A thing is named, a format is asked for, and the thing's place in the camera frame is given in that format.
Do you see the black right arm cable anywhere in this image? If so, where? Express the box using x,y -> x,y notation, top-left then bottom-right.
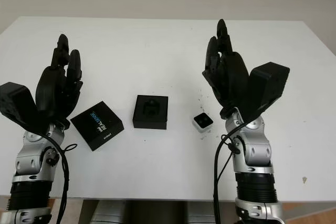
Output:
213,115 -> 247,224

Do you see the black RealSense box lid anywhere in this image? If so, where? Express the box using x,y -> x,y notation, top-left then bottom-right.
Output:
70,101 -> 125,153

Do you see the small silver depth camera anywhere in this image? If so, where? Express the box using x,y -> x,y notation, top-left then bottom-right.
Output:
193,113 -> 214,133

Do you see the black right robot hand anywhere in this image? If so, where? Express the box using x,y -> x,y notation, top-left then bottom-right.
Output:
202,18 -> 250,119

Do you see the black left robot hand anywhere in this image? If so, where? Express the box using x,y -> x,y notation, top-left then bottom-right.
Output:
35,34 -> 85,125

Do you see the silver right robot thigh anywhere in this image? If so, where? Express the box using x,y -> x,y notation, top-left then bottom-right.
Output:
183,200 -> 218,224

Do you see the silver left robot thigh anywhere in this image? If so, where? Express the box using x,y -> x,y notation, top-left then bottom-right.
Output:
90,200 -> 127,224

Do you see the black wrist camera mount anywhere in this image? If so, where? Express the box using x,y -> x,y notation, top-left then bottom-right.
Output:
0,81 -> 50,137
240,61 -> 291,125

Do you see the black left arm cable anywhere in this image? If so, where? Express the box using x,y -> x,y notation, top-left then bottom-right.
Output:
39,126 -> 79,224

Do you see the silver robot thigh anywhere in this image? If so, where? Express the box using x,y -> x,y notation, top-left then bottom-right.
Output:
183,200 -> 218,224
90,200 -> 127,224

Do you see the black box base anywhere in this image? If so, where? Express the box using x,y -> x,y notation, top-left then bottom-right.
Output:
133,94 -> 169,130

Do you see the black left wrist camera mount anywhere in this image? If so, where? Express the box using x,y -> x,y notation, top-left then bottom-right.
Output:
0,81 -> 50,137

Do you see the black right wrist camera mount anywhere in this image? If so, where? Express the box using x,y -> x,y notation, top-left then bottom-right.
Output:
240,61 -> 291,125

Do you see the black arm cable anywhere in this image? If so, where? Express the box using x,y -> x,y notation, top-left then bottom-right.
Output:
39,126 -> 79,224
213,115 -> 247,224

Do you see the dark robot waist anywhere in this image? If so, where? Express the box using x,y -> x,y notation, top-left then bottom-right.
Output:
125,200 -> 184,224

